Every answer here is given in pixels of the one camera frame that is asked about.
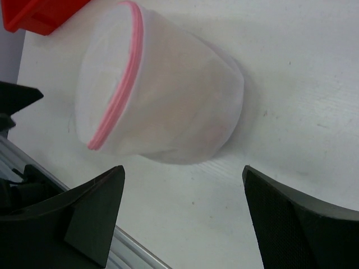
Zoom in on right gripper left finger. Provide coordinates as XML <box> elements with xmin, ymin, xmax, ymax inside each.
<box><xmin>1</xmin><ymin>165</ymin><xmax>125</xmax><ymax>268</ymax></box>

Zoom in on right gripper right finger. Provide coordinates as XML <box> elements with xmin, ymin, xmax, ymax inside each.
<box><xmin>242</xmin><ymin>165</ymin><xmax>358</xmax><ymax>268</ymax></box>

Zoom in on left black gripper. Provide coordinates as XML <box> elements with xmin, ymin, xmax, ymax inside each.
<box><xmin>0</xmin><ymin>81</ymin><xmax>44</xmax><ymax>132</ymax></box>

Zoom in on white mesh laundry bag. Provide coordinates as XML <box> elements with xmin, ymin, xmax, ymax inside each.
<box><xmin>75</xmin><ymin>1</ymin><xmax>244</xmax><ymax>164</ymax></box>

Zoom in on red plastic tray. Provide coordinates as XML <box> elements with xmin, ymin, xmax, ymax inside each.
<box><xmin>1</xmin><ymin>0</ymin><xmax>89</xmax><ymax>36</ymax></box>

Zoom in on aluminium front rail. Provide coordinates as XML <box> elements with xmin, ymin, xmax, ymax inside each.
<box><xmin>1</xmin><ymin>137</ymin><xmax>167</xmax><ymax>268</ymax></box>

